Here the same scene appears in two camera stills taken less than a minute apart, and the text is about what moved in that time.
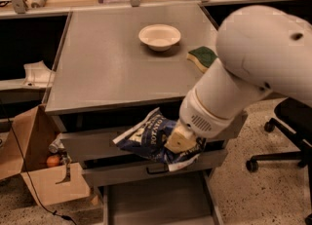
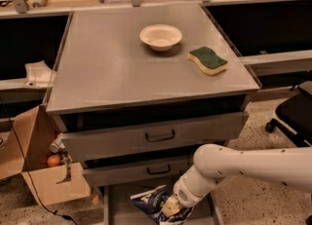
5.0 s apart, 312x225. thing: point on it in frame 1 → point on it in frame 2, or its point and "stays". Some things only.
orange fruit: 53,161 stays
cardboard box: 23,152 stays
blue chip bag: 149,137 → 150,202
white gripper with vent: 195,116 → 182,194
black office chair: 294,118 stays
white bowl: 159,37 stays
